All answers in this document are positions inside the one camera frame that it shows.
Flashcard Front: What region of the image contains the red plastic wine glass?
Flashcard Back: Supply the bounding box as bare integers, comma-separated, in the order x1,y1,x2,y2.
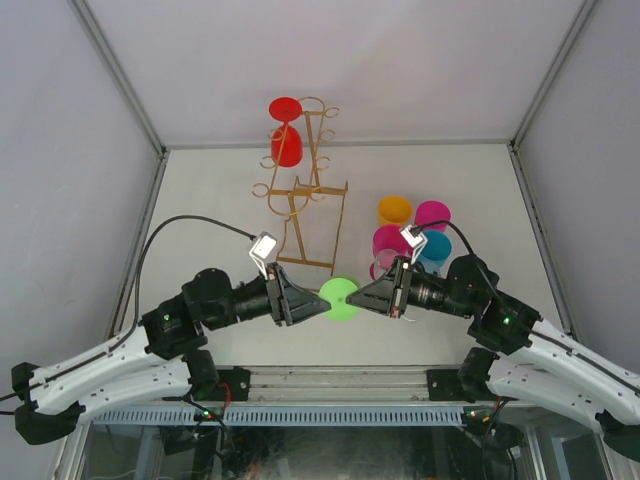
269,97,303,168

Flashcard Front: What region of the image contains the right green led board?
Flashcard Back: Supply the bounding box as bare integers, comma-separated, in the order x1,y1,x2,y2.
462,405,497,436

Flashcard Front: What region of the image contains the left black base bracket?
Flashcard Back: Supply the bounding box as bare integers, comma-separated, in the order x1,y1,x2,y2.
193,367,251,402

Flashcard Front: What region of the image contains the blue slotted cable duct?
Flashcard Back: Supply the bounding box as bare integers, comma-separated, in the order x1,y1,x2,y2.
93,405,465,427

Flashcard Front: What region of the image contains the left green led board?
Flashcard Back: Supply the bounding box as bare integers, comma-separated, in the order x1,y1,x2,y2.
194,408,225,423

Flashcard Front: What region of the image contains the aluminium front rail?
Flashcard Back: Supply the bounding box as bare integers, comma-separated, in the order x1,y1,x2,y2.
149,364,616,405

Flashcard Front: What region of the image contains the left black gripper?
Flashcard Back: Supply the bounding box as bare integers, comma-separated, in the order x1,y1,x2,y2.
204,262,330,331

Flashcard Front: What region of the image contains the right aluminium frame post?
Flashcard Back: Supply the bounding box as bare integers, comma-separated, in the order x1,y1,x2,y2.
510,0,600,149

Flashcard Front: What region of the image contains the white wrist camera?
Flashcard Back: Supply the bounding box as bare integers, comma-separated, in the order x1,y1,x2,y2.
249,232,277,279
400,225,428,264

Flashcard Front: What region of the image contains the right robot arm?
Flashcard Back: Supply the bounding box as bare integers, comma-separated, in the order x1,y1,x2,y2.
347,254,639,460

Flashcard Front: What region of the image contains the right camera black cable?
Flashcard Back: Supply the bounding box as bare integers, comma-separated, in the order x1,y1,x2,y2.
412,219,501,301

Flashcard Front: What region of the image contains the orange plastic wine glass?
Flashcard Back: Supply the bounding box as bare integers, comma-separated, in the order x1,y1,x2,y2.
377,195,413,226

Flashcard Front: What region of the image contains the left camera black cable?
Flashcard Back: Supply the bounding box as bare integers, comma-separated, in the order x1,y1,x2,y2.
0,214,256,416

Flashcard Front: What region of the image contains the green led board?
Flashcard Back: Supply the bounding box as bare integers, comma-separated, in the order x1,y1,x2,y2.
194,408,225,423
462,405,497,436

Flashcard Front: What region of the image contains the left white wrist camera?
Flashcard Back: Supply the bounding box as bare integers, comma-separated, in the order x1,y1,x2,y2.
249,232,277,279

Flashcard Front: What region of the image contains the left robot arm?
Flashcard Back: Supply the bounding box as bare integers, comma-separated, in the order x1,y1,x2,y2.
11,263,331,445

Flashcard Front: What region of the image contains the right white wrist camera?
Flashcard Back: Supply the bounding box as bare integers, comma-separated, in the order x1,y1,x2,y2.
400,225,428,264

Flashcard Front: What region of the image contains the magenta wine glass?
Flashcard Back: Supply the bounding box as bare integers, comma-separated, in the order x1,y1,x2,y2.
414,200,451,232
370,225,410,280

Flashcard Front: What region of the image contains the camera black cable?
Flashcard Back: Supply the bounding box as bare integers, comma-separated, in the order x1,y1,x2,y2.
0,214,256,416
412,219,501,301

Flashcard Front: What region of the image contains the right black base bracket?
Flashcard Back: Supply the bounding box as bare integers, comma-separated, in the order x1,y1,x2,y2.
426,368,479,403

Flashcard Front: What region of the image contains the black base bracket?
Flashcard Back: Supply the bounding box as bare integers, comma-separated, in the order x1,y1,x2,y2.
426,368,479,403
193,367,251,402

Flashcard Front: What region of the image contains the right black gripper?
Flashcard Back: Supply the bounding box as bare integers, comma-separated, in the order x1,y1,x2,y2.
346,256,475,320

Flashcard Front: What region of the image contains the green plastic wine glass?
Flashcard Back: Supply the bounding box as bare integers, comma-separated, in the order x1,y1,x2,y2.
318,277,359,322

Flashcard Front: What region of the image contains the cyan plastic wine glass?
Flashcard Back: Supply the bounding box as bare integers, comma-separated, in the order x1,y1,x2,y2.
417,230,453,274

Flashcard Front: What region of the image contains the left aluminium frame post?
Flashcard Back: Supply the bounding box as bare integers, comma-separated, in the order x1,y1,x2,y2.
68,0,166,157

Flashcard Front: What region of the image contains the gold wire glass rack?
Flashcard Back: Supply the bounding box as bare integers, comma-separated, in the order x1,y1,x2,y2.
252,96,349,292

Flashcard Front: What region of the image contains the aluminium frame post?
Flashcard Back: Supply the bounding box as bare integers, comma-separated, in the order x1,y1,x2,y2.
510,0,600,149
68,0,166,157

